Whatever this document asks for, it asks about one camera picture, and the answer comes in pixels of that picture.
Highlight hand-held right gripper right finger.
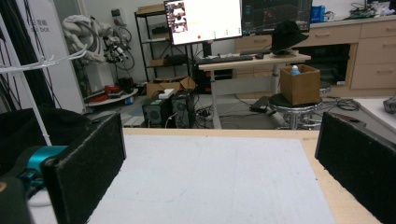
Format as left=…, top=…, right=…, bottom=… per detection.
left=314, top=111, right=396, bottom=224

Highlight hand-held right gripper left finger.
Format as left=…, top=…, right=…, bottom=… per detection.
left=41, top=112, right=127, bottom=224

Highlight teal metal part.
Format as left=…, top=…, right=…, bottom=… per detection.
left=18, top=145, right=68, bottom=194

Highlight grey device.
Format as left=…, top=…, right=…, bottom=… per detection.
left=382, top=95, right=396, bottom=115

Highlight round white floor platform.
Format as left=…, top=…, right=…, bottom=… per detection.
left=83, top=85, right=140, bottom=108

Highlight round chrome stool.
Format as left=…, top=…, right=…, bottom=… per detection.
left=267, top=81, right=332, bottom=131

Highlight white hook rack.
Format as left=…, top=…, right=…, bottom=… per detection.
left=0, top=12, right=89, bottom=147

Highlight black computer tower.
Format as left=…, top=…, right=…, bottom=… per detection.
left=141, top=98, right=173, bottom=129

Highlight brown cardboard box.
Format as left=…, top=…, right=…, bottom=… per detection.
left=279, top=63, right=322, bottom=106

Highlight white standing banner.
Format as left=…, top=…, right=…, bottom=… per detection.
left=14, top=0, right=86, bottom=115

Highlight wooden drawer cabinet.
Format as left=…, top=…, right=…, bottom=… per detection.
left=234, top=14, right=396, bottom=98

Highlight small white box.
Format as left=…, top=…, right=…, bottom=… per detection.
left=157, top=88, right=176, bottom=100

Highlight black power adapter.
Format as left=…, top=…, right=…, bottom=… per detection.
left=248, top=95, right=271, bottom=114

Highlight open flat cardboard box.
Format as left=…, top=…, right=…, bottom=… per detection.
left=145, top=76, right=197, bottom=99

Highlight grey computer tower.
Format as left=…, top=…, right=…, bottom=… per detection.
left=170, top=90, right=197, bottom=129

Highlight white table mat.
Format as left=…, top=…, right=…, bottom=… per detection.
left=28, top=133, right=337, bottom=224

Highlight black bucket hat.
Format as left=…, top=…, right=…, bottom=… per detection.
left=269, top=20, right=310, bottom=55

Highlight black metal shelf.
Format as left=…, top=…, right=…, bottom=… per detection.
left=134, top=4, right=191, bottom=84

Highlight wooden standing desk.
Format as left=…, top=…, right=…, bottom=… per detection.
left=197, top=51, right=312, bottom=130

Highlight electronics on counter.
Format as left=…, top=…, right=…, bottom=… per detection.
left=347, top=2, right=378, bottom=21

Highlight blue box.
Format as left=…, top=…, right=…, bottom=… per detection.
left=310, top=5, right=327, bottom=24

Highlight black keyboard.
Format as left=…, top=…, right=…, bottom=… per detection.
left=194, top=54, right=255, bottom=66

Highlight monitor with dark screen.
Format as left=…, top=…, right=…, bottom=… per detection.
left=241, top=0, right=314, bottom=36

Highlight monitor with white screen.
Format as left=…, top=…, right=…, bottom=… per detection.
left=163, top=0, right=244, bottom=47

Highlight black floor cables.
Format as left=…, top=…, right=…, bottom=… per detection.
left=321, top=96, right=362, bottom=113

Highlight white robot with cables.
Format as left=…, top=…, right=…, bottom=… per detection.
left=61, top=14, right=136, bottom=72

